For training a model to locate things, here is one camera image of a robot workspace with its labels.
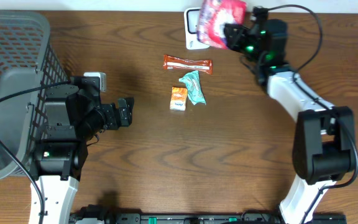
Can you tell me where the purple red tissue pack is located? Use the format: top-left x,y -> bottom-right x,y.
196,0 -> 247,49

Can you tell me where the orange tissue packet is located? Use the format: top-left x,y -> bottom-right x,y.
170,86 -> 188,111

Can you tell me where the brown snack bar wrapper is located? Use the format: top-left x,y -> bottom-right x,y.
163,55 -> 213,75

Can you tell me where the teal snack wrapper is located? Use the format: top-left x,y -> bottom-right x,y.
178,70 -> 206,105

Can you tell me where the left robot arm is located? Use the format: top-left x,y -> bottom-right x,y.
29,77 -> 134,223

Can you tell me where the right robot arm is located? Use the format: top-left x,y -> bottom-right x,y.
223,19 -> 358,223

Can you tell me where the white barcode scanner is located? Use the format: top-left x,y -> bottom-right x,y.
183,7 -> 209,50

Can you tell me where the grey plastic mesh basket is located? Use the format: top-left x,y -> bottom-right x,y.
0,11 -> 68,180

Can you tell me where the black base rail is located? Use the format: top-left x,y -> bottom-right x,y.
70,212 -> 347,224

